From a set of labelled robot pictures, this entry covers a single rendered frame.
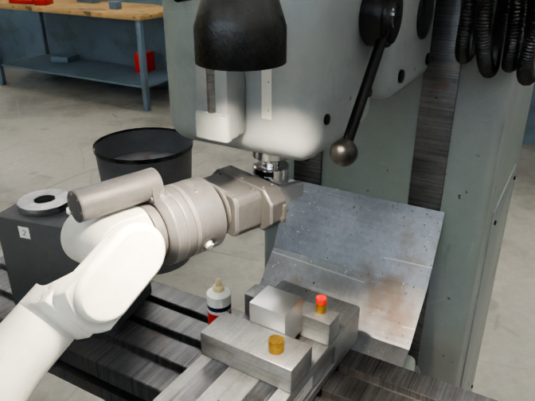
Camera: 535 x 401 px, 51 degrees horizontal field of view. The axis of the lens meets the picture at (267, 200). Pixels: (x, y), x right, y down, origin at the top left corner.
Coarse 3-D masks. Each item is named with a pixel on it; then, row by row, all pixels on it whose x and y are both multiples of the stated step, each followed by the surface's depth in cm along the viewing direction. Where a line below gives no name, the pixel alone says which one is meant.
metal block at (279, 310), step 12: (264, 288) 84; (276, 288) 84; (252, 300) 82; (264, 300) 82; (276, 300) 82; (288, 300) 82; (300, 300) 82; (252, 312) 82; (264, 312) 80; (276, 312) 79; (288, 312) 79; (300, 312) 83; (264, 324) 81; (276, 324) 80; (288, 324) 80; (300, 324) 84; (288, 336) 81
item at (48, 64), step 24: (0, 0) 611; (24, 0) 578; (48, 0) 572; (72, 0) 611; (96, 0) 588; (48, 48) 673; (144, 48) 516; (0, 72) 625; (48, 72) 591; (72, 72) 585; (96, 72) 585; (120, 72) 585; (144, 72) 523; (144, 96) 534
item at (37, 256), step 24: (48, 192) 102; (0, 216) 96; (24, 216) 96; (48, 216) 96; (0, 240) 98; (24, 240) 96; (48, 240) 94; (24, 264) 98; (48, 264) 97; (72, 264) 95; (24, 288) 101
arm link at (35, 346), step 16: (16, 320) 53; (32, 320) 53; (0, 336) 53; (16, 336) 53; (32, 336) 53; (48, 336) 53; (0, 352) 52; (16, 352) 52; (32, 352) 53; (48, 352) 54; (0, 368) 51; (16, 368) 52; (32, 368) 53; (48, 368) 55; (0, 384) 51; (16, 384) 52; (32, 384) 53; (0, 400) 51; (16, 400) 52
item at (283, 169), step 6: (258, 162) 73; (282, 162) 73; (258, 168) 72; (264, 168) 72; (270, 168) 72; (276, 168) 72; (282, 168) 72; (288, 168) 73; (258, 174) 72; (264, 174) 71; (270, 174) 71; (276, 174) 71; (282, 174) 72
